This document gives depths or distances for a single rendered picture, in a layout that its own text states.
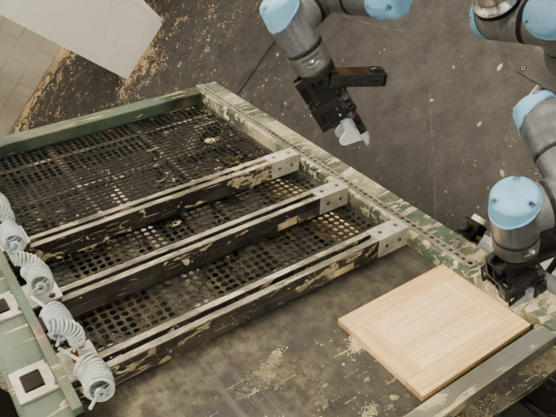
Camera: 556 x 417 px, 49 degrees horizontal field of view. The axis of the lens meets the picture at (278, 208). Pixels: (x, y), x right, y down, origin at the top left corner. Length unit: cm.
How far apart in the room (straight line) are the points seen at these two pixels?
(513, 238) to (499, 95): 210
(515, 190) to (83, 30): 441
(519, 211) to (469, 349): 76
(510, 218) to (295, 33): 48
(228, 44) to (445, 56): 176
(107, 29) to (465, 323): 402
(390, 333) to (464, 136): 159
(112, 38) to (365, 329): 395
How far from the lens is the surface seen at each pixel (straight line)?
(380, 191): 214
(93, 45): 517
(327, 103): 119
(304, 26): 112
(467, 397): 152
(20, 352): 160
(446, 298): 179
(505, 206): 96
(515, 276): 114
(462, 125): 309
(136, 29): 522
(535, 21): 162
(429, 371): 158
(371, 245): 185
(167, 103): 283
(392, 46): 351
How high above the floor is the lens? 257
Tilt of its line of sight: 46 degrees down
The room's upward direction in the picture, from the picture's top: 67 degrees counter-clockwise
